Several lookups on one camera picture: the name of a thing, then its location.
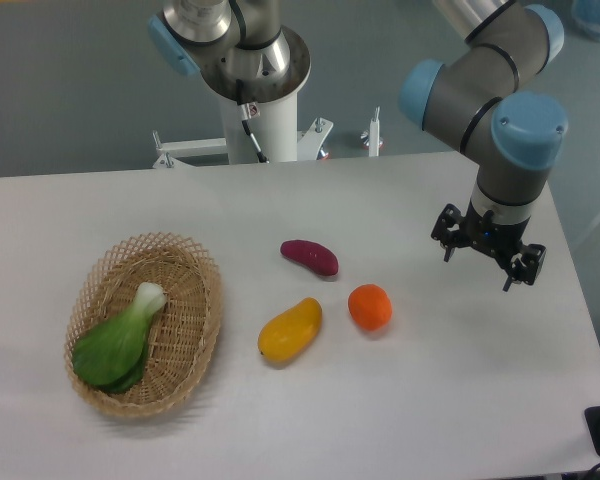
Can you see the yellow mango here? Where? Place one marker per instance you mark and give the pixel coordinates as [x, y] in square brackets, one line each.
[288, 334]

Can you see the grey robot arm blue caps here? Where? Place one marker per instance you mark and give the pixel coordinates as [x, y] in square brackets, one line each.
[477, 106]

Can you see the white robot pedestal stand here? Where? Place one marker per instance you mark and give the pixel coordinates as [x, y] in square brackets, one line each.
[257, 92]

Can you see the orange fruit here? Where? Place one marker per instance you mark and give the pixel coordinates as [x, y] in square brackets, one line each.
[370, 307]

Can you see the green bok choy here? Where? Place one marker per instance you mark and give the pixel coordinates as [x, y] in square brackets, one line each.
[112, 356]

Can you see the woven wicker basket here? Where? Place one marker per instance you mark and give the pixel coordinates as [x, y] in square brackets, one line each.
[183, 333]

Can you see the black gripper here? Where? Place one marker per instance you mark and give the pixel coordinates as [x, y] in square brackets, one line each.
[495, 230]

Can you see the blue bag in background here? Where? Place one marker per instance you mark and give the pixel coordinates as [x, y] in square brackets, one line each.
[586, 15]

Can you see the purple sweet potato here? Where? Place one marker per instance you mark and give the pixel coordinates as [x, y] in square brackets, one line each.
[313, 256]

